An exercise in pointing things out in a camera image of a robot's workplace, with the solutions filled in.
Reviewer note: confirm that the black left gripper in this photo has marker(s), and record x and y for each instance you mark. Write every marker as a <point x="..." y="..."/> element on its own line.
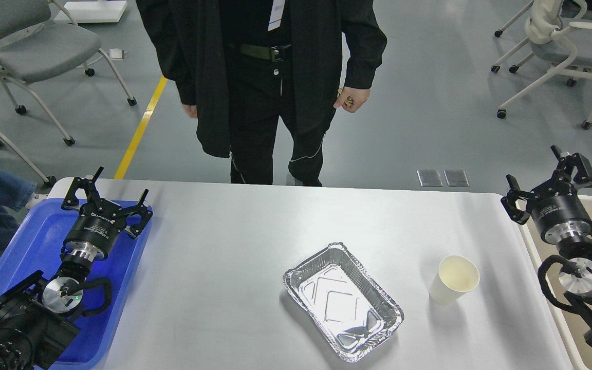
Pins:
<point x="98" y="227"/>

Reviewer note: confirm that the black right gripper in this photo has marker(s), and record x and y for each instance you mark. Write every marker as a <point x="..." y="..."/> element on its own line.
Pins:
<point x="554" y="217"/>

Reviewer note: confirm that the white paper cup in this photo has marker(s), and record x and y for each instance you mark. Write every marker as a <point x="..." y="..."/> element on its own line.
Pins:
<point x="456" y="275"/>

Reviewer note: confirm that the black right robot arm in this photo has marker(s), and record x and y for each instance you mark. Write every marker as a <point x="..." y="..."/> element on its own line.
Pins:
<point x="565" y="278"/>

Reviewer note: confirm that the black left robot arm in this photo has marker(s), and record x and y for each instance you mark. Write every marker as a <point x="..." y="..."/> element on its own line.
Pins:
<point x="65" y="276"/>

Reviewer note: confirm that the beige plastic bin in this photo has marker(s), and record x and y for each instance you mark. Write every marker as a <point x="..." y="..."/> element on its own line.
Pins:
<point x="571" y="327"/>

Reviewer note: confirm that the blue plastic tray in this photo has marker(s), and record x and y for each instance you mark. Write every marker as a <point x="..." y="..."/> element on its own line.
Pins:
<point x="36" y="246"/>

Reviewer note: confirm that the metal floor socket plate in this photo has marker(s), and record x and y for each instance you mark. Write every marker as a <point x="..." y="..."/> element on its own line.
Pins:
<point x="429" y="178"/>

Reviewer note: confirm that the white grey chair right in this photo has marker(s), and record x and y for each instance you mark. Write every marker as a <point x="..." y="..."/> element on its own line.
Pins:
<point x="566" y="43"/>

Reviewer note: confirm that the person in black clothes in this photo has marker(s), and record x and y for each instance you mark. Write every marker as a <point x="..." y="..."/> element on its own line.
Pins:
<point x="241" y="67"/>

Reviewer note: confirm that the white base board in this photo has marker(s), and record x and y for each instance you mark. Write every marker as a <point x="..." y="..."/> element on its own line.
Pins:
<point x="88" y="12"/>

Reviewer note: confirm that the aluminium foil tray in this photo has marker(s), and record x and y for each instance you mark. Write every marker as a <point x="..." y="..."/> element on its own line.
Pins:
<point x="352" y="312"/>

